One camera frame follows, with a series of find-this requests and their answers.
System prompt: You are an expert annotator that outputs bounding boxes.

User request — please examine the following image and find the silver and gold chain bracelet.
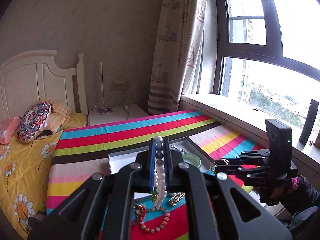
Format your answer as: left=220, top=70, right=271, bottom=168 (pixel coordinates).
left=170, top=144, right=188, bottom=155

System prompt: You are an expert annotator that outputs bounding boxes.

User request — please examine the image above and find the white pearl necklace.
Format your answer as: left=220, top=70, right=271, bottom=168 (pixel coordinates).
left=152, top=135, right=168, bottom=210

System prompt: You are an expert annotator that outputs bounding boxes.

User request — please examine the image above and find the green jade bangle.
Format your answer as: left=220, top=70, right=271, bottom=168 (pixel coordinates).
left=182, top=153, right=202, bottom=168

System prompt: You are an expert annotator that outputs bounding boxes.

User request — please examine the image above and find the gold rhinestone hair clip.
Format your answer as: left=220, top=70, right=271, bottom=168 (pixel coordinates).
left=169, top=192, right=185, bottom=206

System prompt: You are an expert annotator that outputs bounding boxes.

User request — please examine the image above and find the multicolour stone bead bracelet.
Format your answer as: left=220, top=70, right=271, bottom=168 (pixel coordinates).
left=139, top=205, right=171, bottom=234

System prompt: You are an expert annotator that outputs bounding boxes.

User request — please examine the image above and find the white shallow jewelry box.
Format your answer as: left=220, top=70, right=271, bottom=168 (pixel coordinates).
left=108, top=136, right=216, bottom=201

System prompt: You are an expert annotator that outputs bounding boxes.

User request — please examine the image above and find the right hand dark glove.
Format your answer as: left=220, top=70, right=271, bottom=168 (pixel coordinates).
left=271, top=175, right=319, bottom=215

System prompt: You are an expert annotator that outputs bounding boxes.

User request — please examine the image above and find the white nightstand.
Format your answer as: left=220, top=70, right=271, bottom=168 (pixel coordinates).
left=87, top=104, right=149, bottom=126

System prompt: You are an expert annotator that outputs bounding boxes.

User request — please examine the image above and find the white window sill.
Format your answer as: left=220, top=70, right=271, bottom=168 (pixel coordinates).
left=180, top=94, right=319, bottom=172

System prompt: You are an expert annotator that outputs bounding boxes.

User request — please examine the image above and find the rainbow striped cloth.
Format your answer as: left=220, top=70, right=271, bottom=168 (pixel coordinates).
left=45, top=109, right=266, bottom=240

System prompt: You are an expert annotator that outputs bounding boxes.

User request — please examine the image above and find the white slim desk lamp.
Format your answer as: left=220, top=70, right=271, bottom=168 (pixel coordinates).
left=94, top=62, right=113, bottom=115

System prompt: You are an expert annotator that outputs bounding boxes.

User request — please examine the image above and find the beige sailboat print curtain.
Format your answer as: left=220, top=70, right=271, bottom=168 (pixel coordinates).
left=148, top=0, right=208, bottom=115

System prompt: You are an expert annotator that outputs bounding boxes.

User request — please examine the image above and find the yellow fluffy blanket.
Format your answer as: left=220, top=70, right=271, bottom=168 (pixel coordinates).
left=35, top=99, right=71, bottom=140

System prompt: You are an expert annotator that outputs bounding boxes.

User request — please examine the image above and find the dark framed window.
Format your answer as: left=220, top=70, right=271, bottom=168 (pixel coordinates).
left=214, top=0, right=319, bottom=128

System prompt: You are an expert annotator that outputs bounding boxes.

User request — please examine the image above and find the round patterned cushion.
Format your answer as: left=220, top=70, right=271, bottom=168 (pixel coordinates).
left=17, top=101, right=52, bottom=143

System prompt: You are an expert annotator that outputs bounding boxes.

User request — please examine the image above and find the yellow daisy bed sheet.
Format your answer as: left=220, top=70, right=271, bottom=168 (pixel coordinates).
left=1, top=113, right=87, bottom=239

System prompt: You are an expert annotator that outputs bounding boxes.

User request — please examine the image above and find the pink floral pillow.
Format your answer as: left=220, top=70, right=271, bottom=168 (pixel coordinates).
left=0, top=116, right=21, bottom=145

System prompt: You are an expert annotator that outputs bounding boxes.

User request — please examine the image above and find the white wooden headboard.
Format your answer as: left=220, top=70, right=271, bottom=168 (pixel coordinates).
left=1, top=49, right=88, bottom=120

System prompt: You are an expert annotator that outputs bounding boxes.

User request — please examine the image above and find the white charger with cable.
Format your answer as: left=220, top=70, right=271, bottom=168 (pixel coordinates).
left=123, top=97, right=130, bottom=120

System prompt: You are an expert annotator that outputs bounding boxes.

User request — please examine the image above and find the wall power socket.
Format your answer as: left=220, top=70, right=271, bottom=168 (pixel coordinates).
left=110, top=82, right=129, bottom=92

